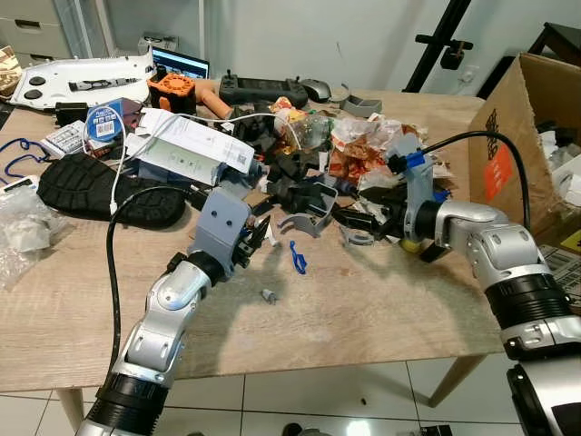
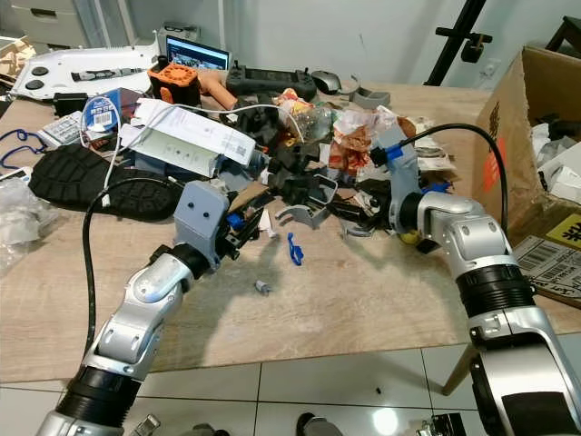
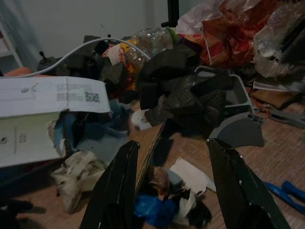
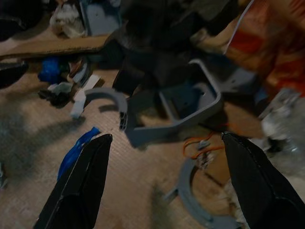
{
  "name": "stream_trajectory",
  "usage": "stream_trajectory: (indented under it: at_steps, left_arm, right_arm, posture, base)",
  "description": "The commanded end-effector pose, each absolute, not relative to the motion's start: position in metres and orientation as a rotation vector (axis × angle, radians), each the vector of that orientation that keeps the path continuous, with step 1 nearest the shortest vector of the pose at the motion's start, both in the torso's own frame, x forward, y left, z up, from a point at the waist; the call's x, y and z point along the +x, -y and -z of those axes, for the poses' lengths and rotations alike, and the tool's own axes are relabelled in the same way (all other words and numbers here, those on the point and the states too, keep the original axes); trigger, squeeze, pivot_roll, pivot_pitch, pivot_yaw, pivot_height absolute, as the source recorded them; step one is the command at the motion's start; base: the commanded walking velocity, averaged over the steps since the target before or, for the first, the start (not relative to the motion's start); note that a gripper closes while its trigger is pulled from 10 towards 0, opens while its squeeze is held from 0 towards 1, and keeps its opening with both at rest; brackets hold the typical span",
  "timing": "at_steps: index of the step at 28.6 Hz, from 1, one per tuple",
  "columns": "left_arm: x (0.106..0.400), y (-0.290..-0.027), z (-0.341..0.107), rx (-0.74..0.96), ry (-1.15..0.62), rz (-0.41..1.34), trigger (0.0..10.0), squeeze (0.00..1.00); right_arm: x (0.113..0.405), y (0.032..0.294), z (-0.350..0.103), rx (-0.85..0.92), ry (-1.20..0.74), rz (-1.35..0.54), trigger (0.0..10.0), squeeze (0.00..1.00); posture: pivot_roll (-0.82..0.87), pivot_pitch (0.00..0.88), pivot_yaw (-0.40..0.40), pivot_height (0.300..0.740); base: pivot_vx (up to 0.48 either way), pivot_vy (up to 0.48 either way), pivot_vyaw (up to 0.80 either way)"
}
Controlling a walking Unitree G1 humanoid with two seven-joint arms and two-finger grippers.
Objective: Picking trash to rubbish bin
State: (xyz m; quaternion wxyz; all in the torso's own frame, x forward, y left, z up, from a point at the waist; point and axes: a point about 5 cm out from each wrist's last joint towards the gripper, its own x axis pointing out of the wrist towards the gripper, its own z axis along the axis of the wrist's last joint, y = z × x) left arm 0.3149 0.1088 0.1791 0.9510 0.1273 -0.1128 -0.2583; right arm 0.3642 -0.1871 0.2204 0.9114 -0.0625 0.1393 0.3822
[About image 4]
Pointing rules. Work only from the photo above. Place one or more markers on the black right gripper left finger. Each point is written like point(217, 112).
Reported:
point(81, 186)

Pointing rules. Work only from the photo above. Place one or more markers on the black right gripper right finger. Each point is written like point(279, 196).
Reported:
point(259, 181)

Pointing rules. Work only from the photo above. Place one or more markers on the blue plastic glove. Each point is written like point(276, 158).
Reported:
point(74, 152)

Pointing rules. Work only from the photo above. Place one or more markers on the clear plastic bottle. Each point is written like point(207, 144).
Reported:
point(283, 124)

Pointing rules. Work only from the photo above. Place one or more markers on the grey curved arc part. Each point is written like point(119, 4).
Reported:
point(107, 97)

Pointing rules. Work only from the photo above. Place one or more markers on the blue crumpled plastic bag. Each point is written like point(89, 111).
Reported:
point(49, 69)

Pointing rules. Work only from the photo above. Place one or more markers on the orange red patterned bag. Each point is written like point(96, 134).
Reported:
point(271, 40)

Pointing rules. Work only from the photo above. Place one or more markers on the brown cardboard sheet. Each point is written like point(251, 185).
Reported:
point(52, 47)

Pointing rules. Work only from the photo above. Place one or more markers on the white crumpled plastic bag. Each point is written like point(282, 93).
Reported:
point(68, 20)

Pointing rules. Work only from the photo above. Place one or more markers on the black cloth pile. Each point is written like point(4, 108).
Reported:
point(162, 38)

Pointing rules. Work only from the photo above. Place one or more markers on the grey printed box part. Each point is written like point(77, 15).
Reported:
point(101, 16)

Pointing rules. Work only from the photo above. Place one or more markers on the grey printed frame part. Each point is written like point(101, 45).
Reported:
point(176, 105)

